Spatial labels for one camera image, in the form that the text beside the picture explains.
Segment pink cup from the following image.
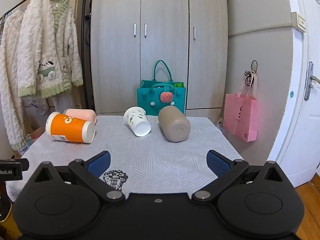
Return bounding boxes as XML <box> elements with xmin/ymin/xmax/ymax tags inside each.
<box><xmin>63</xmin><ymin>108</ymin><xmax>97</xmax><ymax>125</ymax></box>

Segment pink tote bag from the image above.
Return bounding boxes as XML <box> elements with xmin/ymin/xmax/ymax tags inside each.
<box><xmin>223</xmin><ymin>85</ymin><xmax>259</xmax><ymax>143</ymax></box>

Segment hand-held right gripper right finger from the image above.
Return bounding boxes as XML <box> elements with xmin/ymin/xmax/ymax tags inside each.
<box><xmin>192</xmin><ymin>150</ymin><xmax>292</xmax><ymax>203</ymax></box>

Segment grey wooden wardrobe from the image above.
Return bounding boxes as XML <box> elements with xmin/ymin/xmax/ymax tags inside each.
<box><xmin>89</xmin><ymin>0</ymin><xmax>229</xmax><ymax>117</ymax></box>

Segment metal door handle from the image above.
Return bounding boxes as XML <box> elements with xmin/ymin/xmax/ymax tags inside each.
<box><xmin>304</xmin><ymin>61</ymin><xmax>320</xmax><ymax>101</ymax></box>

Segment beige wall box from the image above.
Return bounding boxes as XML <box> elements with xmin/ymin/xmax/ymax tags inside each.
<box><xmin>290</xmin><ymin>12</ymin><xmax>308</xmax><ymax>33</ymax></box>

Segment white cup with green print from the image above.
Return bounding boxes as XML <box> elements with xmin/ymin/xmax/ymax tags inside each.
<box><xmin>123</xmin><ymin>106</ymin><xmax>152</xmax><ymax>137</ymax></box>

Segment white door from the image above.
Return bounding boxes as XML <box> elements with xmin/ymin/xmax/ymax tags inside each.
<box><xmin>269</xmin><ymin>0</ymin><xmax>320</xmax><ymax>188</ymax></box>

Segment grey patterned tablecloth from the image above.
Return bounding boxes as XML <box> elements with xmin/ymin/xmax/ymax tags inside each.
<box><xmin>6</xmin><ymin>115</ymin><xmax>245</xmax><ymax>203</ymax></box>

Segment fluffy jacket with green trim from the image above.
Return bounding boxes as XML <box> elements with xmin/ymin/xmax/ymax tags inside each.
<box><xmin>17</xmin><ymin>0</ymin><xmax>84</xmax><ymax>99</ymax></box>

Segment teal felt bag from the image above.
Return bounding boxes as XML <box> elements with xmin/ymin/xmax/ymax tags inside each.
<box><xmin>136</xmin><ymin>60</ymin><xmax>186</xmax><ymax>116</ymax></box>

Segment white plastic bag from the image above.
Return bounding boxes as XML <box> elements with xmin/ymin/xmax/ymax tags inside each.
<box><xmin>22</xmin><ymin>97</ymin><xmax>50</xmax><ymax>116</ymax></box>

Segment black clothes rack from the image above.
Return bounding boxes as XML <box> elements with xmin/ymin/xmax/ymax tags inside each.
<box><xmin>0</xmin><ymin>0</ymin><xmax>95</xmax><ymax>111</ymax></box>

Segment black cord on hook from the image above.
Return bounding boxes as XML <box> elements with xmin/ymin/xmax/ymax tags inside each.
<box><xmin>243</xmin><ymin>60</ymin><xmax>259</xmax><ymax>88</ymax></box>

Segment brown cup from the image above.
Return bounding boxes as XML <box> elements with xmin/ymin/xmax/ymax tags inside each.
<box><xmin>158</xmin><ymin>105</ymin><xmax>192</xmax><ymax>143</ymax></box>

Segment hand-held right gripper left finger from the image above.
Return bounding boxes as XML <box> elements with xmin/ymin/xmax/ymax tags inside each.
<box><xmin>26</xmin><ymin>151</ymin><xmax>126</xmax><ymax>203</ymax></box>

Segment white fluffy robe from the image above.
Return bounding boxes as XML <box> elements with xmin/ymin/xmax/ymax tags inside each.
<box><xmin>0</xmin><ymin>10</ymin><xmax>28</xmax><ymax>153</ymax></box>

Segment orange paper cup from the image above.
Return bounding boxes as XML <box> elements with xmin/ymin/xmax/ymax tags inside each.
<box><xmin>45</xmin><ymin>111</ymin><xmax>96</xmax><ymax>144</ymax></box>

